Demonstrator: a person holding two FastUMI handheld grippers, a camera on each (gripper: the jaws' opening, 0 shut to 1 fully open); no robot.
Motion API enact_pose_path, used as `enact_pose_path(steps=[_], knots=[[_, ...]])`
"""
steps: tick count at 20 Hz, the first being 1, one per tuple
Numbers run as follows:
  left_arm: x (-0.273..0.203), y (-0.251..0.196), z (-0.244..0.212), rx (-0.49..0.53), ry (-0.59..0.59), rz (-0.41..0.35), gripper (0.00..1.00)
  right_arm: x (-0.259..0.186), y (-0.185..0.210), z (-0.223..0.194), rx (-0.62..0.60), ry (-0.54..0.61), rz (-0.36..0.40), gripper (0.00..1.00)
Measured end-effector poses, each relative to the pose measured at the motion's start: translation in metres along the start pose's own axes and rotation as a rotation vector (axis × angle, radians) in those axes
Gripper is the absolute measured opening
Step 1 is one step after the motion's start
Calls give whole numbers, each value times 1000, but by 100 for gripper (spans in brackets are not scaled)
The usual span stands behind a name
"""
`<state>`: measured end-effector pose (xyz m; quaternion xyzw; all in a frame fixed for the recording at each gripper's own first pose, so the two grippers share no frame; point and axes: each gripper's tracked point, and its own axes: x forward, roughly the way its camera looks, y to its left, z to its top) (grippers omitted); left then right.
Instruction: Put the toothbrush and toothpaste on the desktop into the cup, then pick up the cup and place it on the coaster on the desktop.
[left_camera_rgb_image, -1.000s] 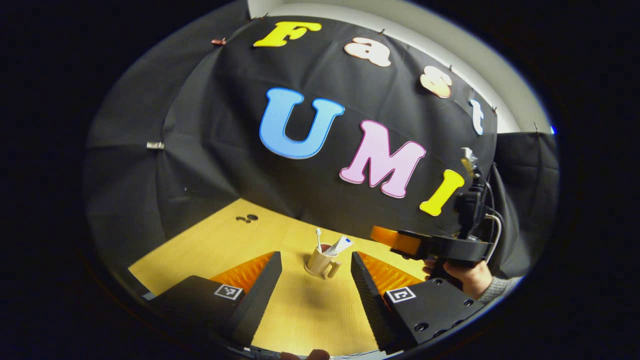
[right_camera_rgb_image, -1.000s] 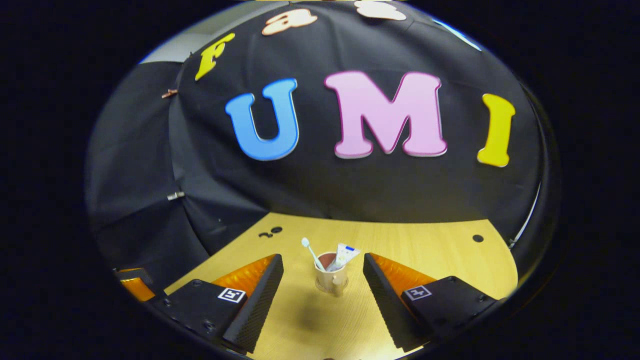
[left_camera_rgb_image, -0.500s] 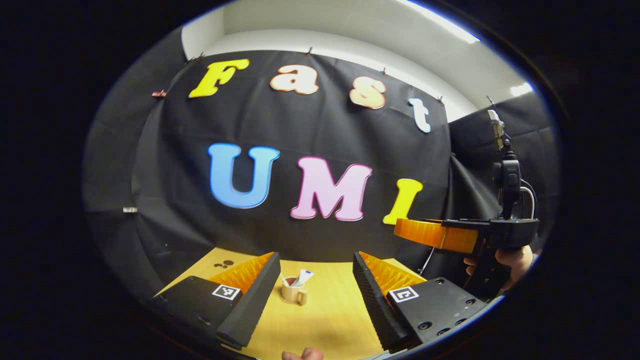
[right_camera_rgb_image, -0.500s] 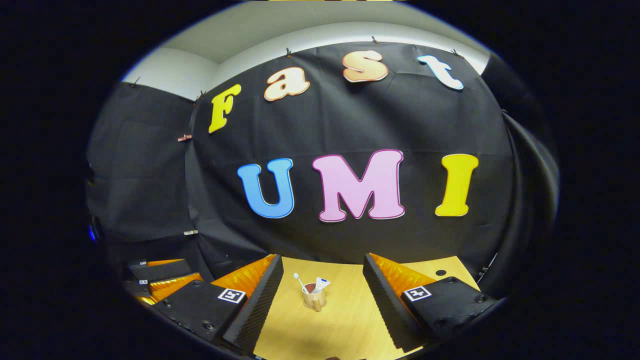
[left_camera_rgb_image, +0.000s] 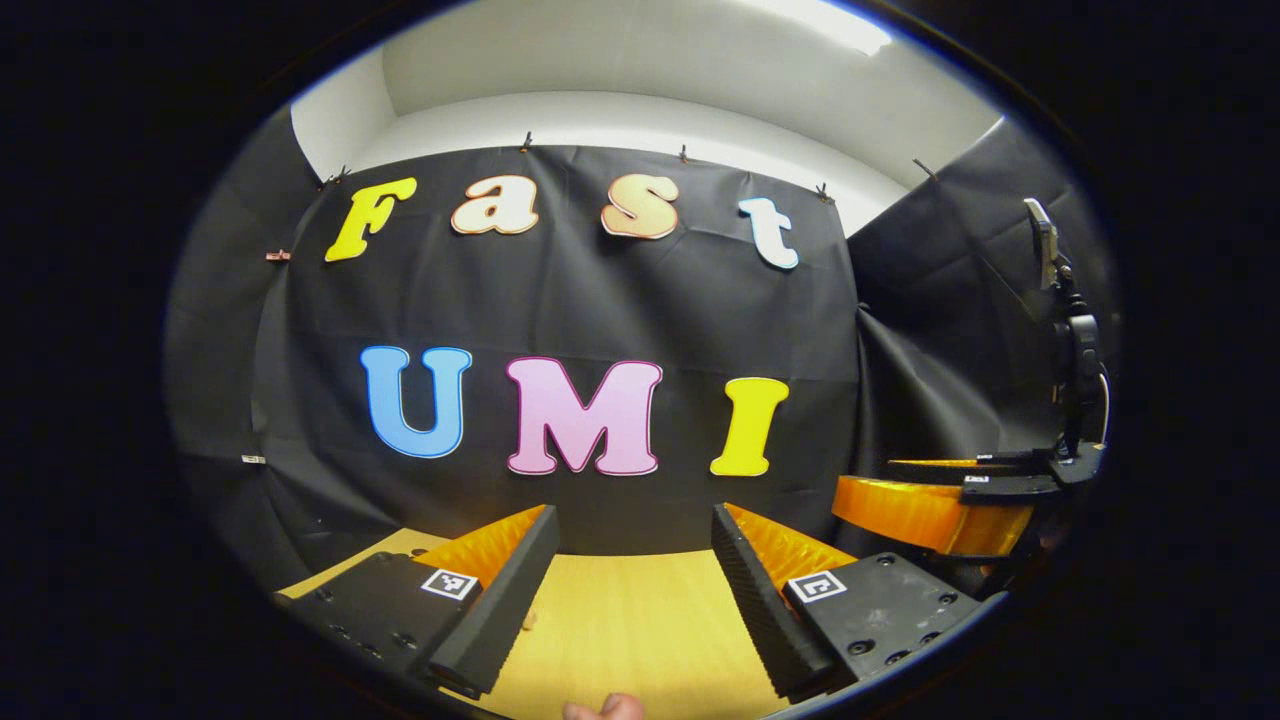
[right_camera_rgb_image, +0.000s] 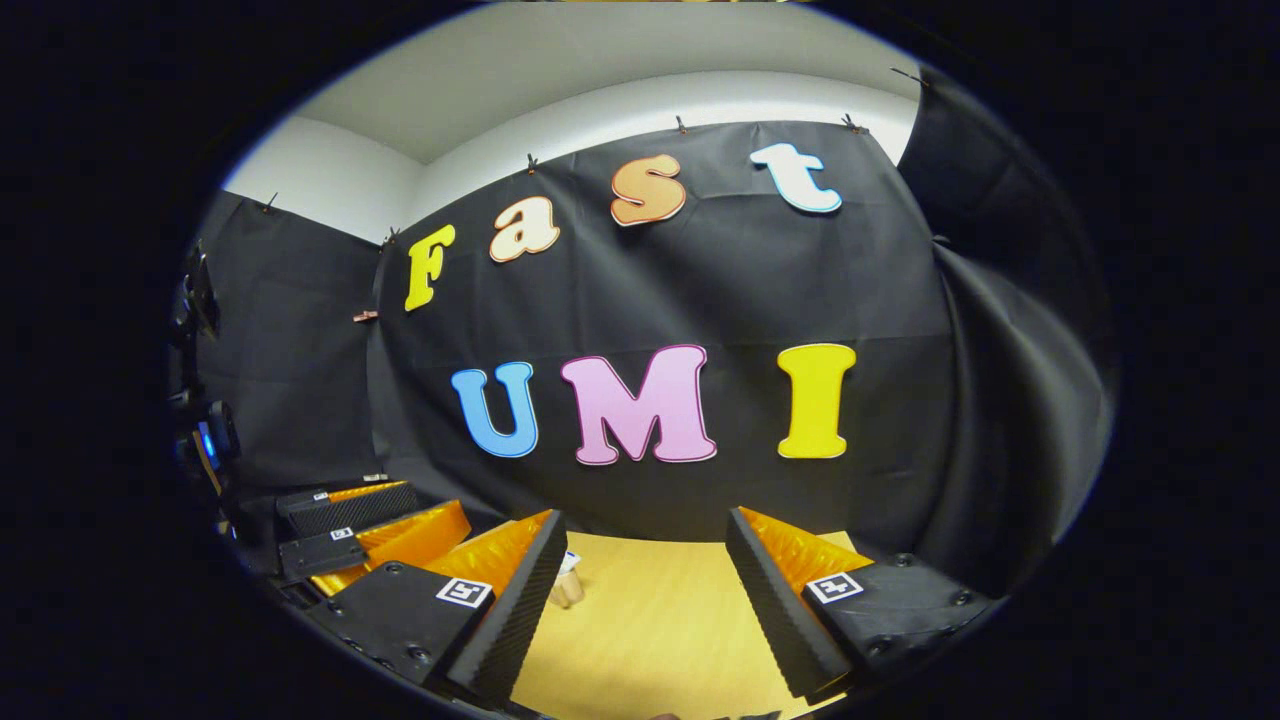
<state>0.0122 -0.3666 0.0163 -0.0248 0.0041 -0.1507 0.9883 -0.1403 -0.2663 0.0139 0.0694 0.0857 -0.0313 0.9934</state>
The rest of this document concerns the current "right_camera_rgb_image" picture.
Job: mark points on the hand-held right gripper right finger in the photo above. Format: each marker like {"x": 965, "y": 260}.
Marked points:
{"x": 770, "y": 600}

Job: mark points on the wooden desktop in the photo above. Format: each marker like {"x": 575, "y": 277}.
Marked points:
{"x": 650, "y": 620}

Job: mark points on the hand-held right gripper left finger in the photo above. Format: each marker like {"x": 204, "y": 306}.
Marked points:
{"x": 520, "y": 610}

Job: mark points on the beige cup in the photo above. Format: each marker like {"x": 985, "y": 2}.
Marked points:
{"x": 566, "y": 590}

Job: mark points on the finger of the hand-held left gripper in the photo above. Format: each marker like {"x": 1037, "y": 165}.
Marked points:
{"x": 350, "y": 510}
{"x": 320, "y": 555}

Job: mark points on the black backdrop cloth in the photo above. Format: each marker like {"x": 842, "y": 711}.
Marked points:
{"x": 700, "y": 270}

